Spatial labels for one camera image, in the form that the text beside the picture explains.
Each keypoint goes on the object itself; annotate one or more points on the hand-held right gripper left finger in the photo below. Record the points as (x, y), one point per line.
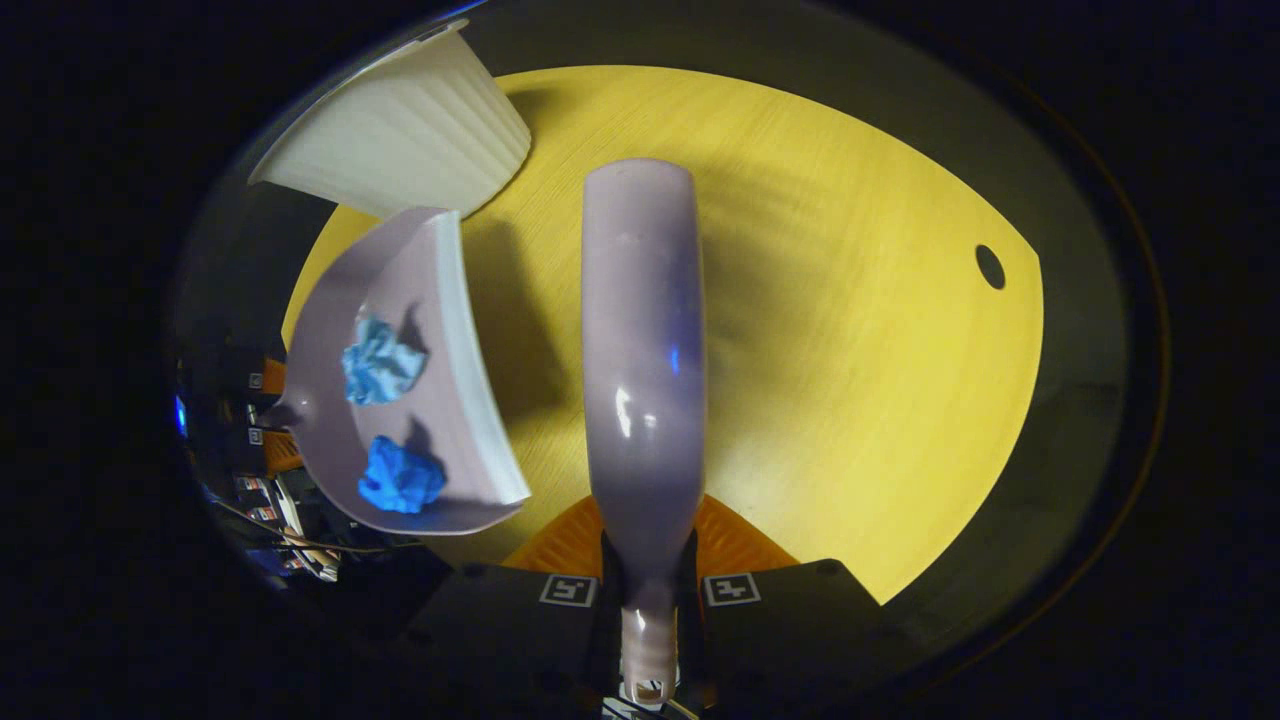
(500, 630)

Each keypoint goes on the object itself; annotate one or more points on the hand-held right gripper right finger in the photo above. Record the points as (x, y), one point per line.
(790, 625)

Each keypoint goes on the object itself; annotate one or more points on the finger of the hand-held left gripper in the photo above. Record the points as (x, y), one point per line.
(270, 378)
(275, 450)

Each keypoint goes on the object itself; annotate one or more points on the light blue paper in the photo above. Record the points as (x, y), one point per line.
(380, 365)

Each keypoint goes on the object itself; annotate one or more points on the dark blue paper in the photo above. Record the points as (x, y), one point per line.
(400, 478)

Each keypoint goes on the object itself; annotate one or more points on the mauve plastic dustpan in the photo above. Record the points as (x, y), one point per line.
(400, 275)

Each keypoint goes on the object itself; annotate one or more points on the white ribbed garbage bin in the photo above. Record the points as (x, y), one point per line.
(410, 130)

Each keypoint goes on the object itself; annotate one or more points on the small mauve broom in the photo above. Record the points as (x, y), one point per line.
(645, 320)

